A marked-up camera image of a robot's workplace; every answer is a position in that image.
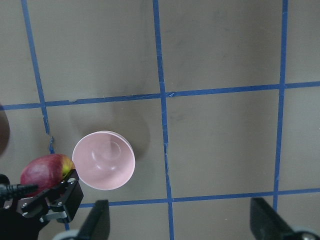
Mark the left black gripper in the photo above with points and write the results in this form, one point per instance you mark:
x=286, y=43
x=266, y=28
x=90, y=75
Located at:
x=59, y=203

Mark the red apple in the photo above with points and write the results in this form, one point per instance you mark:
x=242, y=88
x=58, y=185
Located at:
x=46, y=172

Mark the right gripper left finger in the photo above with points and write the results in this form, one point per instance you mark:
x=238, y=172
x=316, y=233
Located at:
x=95, y=227

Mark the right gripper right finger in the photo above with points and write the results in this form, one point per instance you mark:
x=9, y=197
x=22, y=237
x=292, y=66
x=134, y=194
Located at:
x=266, y=224

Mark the pink bowl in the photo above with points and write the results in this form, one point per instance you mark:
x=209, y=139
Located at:
x=104, y=160

